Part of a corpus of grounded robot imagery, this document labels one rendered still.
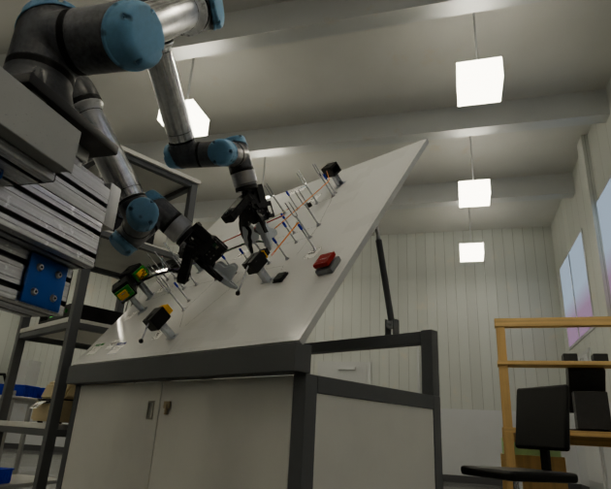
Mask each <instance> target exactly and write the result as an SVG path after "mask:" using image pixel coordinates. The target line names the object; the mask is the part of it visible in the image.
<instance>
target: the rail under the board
mask: <svg viewBox="0 0 611 489"><path fill-rule="evenodd" d="M310 362H311V345H309V344H301V343H300V342H286V343H277V344H268V345H258V346H250V347H241V348H231V349H222V350H214V351H204V352H195V353H186V354H177V355H168V356H159V357H149V358H141V359H132V360H122V361H113V362H104V363H95V364H86V365H76V366H70V367H69V371H68V375H67V380H66V384H74V385H91V384H111V383H130V382H150V381H170V380H189V379H209V378H228V377H248V376H267V375H294V374H310Z"/></svg>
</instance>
